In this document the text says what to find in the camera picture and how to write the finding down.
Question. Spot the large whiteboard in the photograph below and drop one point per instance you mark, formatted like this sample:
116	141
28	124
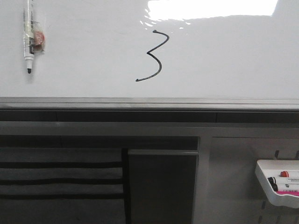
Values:
178	54

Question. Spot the dark grey cabinet panel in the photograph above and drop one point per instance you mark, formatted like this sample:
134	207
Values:
162	188

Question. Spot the grey pegboard panel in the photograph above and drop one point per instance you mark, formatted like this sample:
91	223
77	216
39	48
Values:
235	196

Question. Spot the grey fabric striped organizer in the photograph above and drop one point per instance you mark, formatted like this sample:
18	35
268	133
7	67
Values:
64	186

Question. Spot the black capped marker upper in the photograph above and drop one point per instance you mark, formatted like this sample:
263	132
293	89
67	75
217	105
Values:
282	180

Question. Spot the black capped marker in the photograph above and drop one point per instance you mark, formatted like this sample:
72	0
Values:
285	187
282	180

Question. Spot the black capped marker lower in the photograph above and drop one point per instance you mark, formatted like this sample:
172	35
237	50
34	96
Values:
285	187

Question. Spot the white plastic marker tray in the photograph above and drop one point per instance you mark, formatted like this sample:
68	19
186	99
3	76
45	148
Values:
273	168

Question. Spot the red capped marker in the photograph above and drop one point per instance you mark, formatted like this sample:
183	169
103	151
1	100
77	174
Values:
290	174

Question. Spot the pink eraser block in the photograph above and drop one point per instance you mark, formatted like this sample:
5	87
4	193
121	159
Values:
293	193

